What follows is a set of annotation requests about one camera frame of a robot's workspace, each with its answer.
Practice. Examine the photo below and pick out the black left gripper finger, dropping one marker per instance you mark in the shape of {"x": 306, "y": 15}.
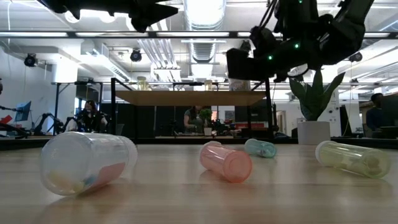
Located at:
{"x": 152, "y": 17}

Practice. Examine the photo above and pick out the teal vial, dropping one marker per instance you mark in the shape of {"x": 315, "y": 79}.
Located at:
{"x": 261, "y": 148}

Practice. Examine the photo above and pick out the red translucent vial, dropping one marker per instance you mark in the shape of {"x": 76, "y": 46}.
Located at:
{"x": 227, "y": 161}

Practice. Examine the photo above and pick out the background black robot arm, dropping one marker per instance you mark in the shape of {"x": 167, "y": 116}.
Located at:
{"x": 46, "y": 119}

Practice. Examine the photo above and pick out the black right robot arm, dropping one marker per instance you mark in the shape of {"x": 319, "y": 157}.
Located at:
{"x": 342, "y": 31}

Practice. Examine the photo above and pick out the wooden shelf with black legs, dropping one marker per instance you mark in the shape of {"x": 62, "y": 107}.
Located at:
{"x": 186, "y": 98}

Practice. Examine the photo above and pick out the black ceiling spotlight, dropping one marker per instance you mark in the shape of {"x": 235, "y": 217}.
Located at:
{"x": 355, "y": 57}
{"x": 30, "y": 60}
{"x": 136, "y": 55}

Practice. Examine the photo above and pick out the small background potted plant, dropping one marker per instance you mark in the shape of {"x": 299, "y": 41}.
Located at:
{"x": 206, "y": 115}

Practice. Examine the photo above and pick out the person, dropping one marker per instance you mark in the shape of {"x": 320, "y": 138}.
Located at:
{"x": 374, "y": 118}
{"x": 90, "y": 119}
{"x": 191, "y": 119}

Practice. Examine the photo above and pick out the snake plant in white pot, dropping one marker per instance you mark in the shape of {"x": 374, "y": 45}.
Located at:
{"x": 313, "y": 132}

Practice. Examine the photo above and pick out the black background partition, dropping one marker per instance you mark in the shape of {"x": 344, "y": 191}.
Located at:
{"x": 146, "y": 119}

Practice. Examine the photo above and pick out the blue background monitor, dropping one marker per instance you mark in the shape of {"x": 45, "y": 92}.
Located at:
{"x": 23, "y": 111}

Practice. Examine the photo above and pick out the red background object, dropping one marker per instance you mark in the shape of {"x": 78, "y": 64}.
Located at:
{"x": 5, "y": 119}

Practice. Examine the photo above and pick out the black background monitor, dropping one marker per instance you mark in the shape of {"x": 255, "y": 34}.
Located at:
{"x": 390, "y": 112}

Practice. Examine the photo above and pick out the clear vial with coloured pills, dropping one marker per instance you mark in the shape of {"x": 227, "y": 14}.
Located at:
{"x": 77, "y": 161}

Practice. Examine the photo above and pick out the silver air duct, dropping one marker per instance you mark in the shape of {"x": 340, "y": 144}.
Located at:
{"x": 203, "y": 18}

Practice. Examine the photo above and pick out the background black metal frame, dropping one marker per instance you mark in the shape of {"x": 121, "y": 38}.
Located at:
{"x": 57, "y": 102}

